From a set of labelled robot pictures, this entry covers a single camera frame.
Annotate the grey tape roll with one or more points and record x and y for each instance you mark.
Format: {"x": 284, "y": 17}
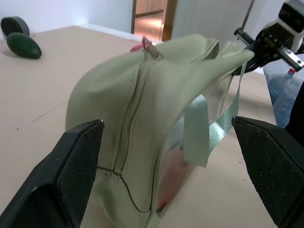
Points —
{"x": 20, "y": 23}

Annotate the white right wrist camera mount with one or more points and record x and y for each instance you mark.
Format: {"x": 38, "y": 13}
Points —
{"x": 291, "y": 16}

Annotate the pink zipper pull tag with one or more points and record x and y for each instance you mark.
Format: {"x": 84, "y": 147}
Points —
{"x": 139, "y": 46}

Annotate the black rounded shape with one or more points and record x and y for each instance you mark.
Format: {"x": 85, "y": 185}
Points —
{"x": 297, "y": 114}

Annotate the grey metal pole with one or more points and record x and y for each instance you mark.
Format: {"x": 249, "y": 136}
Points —
{"x": 248, "y": 13}

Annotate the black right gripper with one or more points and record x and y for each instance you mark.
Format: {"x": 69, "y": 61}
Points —
{"x": 275, "y": 39}

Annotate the blue translucent water jug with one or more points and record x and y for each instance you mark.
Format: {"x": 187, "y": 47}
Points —
{"x": 282, "y": 95}

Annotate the light green zip pouch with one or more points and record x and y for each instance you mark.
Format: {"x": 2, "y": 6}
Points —
{"x": 152, "y": 111}

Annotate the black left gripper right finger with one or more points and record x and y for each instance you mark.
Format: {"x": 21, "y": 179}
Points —
{"x": 275, "y": 171}

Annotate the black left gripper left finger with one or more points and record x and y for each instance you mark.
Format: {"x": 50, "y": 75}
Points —
{"x": 54, "y": 180}

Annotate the wooden doorway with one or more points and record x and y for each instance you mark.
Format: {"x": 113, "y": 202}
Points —
{"x": 152, "y": 19}

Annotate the dark green avocado plush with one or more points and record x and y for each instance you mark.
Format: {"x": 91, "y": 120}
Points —
{"x": 23, "y": 46}

